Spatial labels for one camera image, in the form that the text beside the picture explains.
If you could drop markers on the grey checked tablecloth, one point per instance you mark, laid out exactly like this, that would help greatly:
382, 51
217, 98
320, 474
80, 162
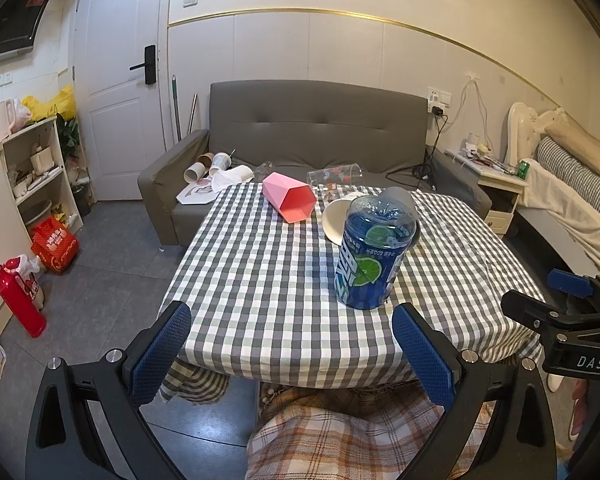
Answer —
260, 285

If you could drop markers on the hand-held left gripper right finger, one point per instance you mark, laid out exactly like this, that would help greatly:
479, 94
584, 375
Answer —
422, 355

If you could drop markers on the white electric kettle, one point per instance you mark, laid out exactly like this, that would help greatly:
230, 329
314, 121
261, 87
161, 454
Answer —
2, 122

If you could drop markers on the printed paper bag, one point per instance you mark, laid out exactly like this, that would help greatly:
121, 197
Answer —
195, 194

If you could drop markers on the white wall power socket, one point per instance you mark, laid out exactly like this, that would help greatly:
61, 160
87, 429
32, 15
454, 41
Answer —
439, 97

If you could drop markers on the red thermos flask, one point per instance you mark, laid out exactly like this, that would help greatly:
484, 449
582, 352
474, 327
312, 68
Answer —
22, 305

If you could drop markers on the beige pillow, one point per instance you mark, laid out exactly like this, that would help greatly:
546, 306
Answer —
585, 152

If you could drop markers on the blue soda bottle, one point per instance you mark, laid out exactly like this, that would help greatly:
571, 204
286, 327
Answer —
370, 270

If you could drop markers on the pink hexagonal cup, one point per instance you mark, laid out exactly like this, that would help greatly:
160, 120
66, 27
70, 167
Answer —
287, 197

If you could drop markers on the orange plaid blanket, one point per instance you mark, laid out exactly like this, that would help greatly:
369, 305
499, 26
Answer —
330, 435

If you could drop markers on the printed white paper cup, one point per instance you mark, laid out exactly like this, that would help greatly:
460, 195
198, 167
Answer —
220, 162

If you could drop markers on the pink slipper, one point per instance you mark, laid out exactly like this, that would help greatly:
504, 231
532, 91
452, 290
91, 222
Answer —
576, 410

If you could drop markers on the white bed blanket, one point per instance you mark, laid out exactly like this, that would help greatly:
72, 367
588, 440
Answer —
565, 210

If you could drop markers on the red gift box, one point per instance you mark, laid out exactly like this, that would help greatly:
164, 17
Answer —
55, 247

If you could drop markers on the green can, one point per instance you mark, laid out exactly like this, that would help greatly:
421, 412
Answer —
523, 170

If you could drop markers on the white nightstand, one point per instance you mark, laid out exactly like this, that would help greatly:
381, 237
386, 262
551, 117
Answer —
502, 195

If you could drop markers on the white paper bowl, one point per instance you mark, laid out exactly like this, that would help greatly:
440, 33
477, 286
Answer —
332, 222

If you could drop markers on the clear printed glass cup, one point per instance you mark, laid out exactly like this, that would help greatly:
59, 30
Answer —
335, 176

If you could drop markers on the small clear plastic cup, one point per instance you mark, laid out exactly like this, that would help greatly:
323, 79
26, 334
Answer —
266, 168

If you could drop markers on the white bed headboard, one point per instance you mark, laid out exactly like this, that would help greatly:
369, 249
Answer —
522, 125

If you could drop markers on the grey sofa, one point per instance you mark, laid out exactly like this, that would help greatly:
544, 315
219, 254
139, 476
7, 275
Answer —
320, 115

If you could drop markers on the yellow plastic bag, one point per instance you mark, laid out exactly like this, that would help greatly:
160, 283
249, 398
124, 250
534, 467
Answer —
62, 102

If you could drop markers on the green plant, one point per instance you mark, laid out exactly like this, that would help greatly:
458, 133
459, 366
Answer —
69, 137

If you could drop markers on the metal pole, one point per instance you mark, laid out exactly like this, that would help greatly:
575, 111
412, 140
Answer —
192, 115

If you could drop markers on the brown paper cup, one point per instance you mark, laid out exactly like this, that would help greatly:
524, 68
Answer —
205, 160

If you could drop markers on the white door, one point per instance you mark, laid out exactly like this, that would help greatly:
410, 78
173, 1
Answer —
115, 135

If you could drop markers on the crumpled white tissue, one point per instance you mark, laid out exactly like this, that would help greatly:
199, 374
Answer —
232, 176

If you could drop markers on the striped pillow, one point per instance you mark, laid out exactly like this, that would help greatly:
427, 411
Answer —
575, 175

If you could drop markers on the white shelf cabinet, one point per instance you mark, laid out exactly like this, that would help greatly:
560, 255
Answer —
45, 160

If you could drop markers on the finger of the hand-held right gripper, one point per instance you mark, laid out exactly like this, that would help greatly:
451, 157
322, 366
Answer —
570, 282
530, 310

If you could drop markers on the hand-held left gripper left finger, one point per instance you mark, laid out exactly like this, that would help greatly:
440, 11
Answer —
161, 352

